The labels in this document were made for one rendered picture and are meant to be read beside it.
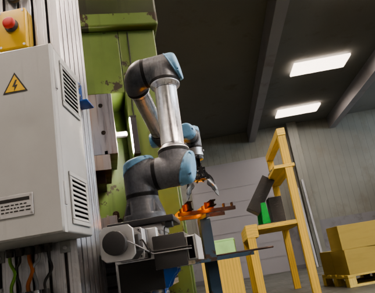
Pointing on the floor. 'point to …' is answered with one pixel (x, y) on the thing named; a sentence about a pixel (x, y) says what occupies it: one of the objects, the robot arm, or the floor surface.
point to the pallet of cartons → (353, 254)
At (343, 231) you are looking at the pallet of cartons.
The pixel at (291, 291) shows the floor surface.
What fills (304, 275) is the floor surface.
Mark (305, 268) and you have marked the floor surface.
